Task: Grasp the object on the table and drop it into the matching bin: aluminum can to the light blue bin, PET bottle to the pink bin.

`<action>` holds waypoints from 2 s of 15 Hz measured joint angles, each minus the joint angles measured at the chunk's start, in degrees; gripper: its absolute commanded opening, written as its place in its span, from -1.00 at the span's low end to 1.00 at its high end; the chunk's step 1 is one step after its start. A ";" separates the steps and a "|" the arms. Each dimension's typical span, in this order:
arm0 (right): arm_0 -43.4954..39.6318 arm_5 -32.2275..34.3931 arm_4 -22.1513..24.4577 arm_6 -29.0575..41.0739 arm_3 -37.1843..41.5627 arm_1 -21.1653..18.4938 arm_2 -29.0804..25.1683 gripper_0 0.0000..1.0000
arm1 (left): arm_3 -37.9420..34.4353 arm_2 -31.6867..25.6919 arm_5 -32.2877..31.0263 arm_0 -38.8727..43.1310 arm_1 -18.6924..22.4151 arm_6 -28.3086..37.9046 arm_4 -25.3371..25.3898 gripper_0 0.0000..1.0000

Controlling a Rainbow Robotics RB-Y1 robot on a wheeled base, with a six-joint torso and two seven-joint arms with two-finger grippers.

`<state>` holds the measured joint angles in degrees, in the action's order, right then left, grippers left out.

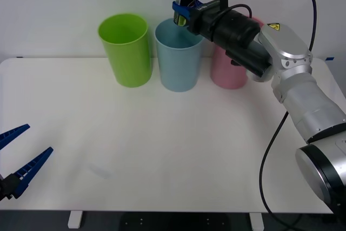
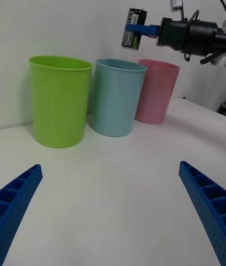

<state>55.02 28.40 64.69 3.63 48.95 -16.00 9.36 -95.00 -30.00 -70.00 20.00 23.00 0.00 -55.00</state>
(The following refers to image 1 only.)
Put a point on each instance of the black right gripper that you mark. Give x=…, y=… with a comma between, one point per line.
x=205, y=17

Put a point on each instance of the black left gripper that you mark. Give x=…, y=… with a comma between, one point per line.
x=2, y=187

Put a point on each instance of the white table leg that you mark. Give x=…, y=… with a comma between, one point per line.
x=256, y=221
x=74, y=219

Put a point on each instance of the pink plastic bin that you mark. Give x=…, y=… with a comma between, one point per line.
x=225, y=74

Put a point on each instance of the silver and black right arm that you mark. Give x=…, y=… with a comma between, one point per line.
x=297, y=93

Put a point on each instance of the pale blue plastic bin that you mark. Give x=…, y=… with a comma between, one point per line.
x=178, y=66

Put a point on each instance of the green plastic bin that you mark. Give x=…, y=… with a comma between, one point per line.
x=129, y=58

